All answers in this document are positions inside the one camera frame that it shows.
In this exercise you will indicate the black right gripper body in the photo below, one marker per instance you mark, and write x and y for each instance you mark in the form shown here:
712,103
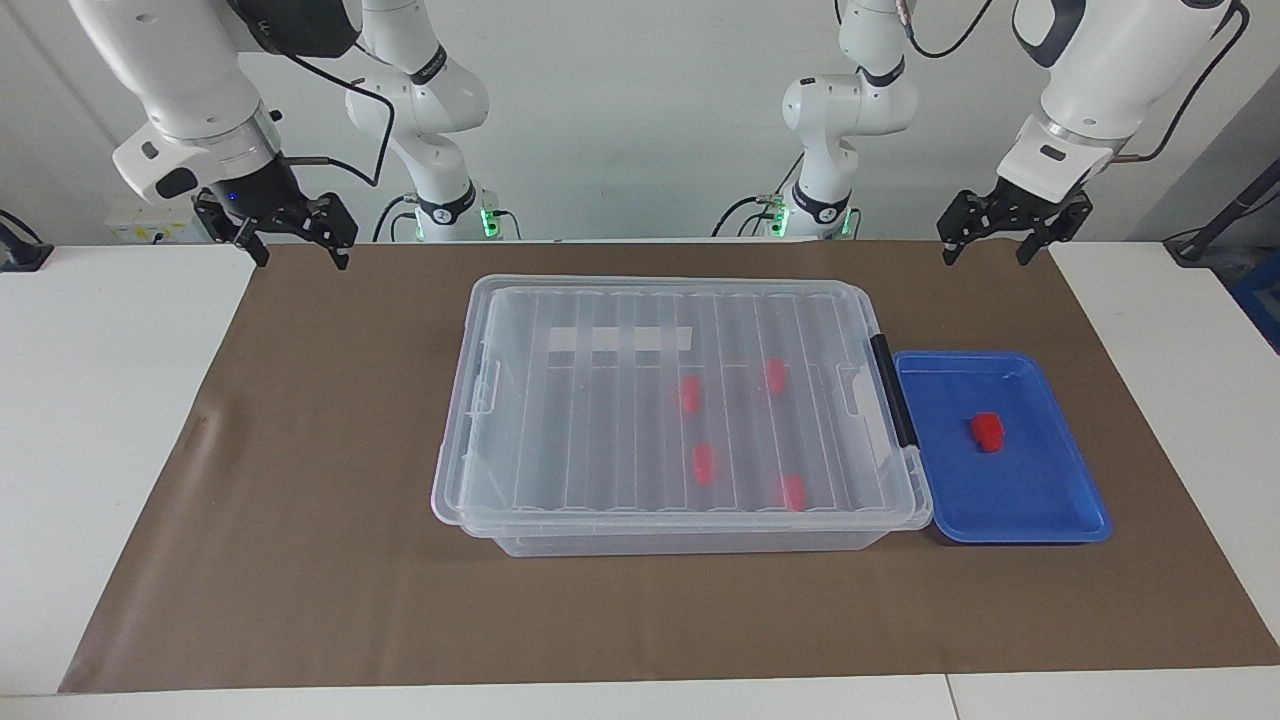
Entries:
258,192

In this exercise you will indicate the white power strip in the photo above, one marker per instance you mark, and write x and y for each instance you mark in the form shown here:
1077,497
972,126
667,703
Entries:
140,230

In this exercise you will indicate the red block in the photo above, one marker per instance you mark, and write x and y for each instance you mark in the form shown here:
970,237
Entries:
690,395
793,492
988,432
777,375
704,465

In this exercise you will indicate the black clamp mount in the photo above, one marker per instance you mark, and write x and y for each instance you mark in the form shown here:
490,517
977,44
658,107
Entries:
20,255

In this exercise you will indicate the clear plastic storage box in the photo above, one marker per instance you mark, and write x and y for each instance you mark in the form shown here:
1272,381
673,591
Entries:
700,543

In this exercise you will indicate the blue plastic tray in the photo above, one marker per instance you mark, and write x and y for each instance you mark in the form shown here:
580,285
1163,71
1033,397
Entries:
1040,490

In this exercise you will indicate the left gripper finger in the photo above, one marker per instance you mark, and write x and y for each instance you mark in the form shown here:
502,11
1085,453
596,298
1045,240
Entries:
1070,225
968,215

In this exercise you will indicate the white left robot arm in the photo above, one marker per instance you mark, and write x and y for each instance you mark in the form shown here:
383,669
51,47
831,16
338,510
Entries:
1100,80

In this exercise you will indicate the clear ribbed plastic lid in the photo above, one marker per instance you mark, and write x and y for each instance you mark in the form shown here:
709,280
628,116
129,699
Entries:
600,430

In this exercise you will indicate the brown paper table mat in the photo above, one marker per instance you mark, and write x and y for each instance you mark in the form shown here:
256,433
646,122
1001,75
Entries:
300,600

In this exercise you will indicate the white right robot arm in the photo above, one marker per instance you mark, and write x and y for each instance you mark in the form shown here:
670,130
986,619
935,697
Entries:
170,70

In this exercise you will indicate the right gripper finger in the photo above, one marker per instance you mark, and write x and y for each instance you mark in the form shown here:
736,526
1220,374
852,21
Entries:
335,222
228,222

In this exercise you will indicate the blue crate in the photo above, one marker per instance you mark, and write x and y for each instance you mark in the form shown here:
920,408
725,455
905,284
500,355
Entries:
1262,300

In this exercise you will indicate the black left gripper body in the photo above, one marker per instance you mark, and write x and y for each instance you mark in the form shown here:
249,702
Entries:
1030,205

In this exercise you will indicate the black stand with pole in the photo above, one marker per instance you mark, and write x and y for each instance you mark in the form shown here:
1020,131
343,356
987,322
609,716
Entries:
1190,248

